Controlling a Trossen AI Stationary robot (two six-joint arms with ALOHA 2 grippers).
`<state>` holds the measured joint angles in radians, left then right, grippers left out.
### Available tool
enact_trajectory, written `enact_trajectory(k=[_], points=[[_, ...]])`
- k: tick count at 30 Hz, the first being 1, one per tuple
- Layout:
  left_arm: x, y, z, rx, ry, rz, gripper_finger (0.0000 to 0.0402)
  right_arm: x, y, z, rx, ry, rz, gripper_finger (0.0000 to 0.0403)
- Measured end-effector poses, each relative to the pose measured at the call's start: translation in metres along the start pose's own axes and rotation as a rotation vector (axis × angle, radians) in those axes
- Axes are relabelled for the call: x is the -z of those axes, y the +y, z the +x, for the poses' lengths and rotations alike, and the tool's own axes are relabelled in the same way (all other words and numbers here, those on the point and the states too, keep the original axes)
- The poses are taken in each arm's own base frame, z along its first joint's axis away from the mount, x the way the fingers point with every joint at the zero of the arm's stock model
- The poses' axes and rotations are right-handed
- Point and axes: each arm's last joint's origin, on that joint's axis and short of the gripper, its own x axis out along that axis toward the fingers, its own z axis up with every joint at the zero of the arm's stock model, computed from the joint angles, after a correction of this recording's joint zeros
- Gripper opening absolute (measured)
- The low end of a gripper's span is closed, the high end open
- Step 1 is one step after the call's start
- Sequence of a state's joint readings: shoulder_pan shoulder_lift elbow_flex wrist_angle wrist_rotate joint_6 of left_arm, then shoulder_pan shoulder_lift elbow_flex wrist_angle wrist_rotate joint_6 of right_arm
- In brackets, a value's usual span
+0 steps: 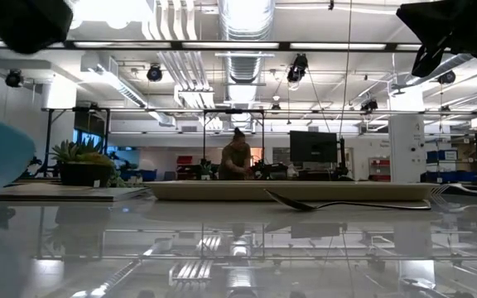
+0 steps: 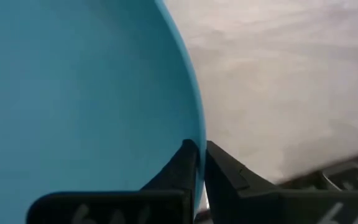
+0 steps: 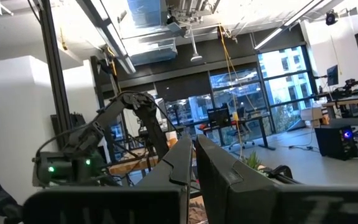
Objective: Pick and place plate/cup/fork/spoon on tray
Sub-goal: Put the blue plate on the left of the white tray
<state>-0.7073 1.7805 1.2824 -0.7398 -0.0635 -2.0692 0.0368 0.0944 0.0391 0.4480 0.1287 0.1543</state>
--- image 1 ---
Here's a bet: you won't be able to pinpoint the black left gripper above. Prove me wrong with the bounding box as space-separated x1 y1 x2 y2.
0 0 75 55

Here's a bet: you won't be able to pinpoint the white building column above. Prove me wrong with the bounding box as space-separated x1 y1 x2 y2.
388 113 427 185

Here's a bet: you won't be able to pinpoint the succulent in black pot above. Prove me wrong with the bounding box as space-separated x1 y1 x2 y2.
49 137 118 189

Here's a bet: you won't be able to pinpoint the person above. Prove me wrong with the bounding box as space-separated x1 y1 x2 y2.
217 127 253 181

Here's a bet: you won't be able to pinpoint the silver metal spoon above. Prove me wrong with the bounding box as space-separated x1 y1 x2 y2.
263 188 432 213

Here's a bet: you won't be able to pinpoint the black metal stand frame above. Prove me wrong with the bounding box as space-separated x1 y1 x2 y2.
202 108 266 175
41 106 112 175

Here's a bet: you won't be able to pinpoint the beige serving tray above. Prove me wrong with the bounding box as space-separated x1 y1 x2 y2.
144 180 441 203

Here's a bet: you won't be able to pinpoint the dark wall screen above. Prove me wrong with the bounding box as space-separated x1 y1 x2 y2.
72 108 108 147

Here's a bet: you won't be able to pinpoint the blue storage bins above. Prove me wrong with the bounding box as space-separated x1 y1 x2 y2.
420 148 477 184

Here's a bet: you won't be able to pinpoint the black overhead light bar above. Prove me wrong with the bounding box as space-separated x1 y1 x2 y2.
0 39 425 52

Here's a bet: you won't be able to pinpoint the thin hanging cable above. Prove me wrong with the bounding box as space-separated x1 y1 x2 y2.
337 0 354 140

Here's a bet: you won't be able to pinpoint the silver ceiling air duct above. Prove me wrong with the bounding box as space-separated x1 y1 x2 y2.
216 0 277 105

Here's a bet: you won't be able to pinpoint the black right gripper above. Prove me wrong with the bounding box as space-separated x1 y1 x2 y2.
395 0 477 79

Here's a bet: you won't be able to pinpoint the flat grey board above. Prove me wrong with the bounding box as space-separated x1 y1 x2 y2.
0 182 152 204

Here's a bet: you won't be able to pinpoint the silver metal fork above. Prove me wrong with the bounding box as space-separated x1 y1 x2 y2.
430 183 477 200

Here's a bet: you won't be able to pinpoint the red bin shelf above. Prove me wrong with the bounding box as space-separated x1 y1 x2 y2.
368 156 392 183

